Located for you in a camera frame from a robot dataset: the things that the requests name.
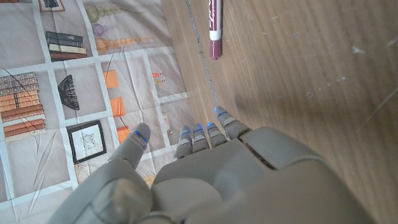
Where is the printed bookshelf backdrop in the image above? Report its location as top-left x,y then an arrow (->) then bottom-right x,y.
0,0 -> 195,212

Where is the maroon and white marker pen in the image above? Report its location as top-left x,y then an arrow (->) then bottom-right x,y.
208,0 -> 223,61

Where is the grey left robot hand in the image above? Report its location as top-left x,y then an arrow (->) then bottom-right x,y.
46,105 -> 377,224

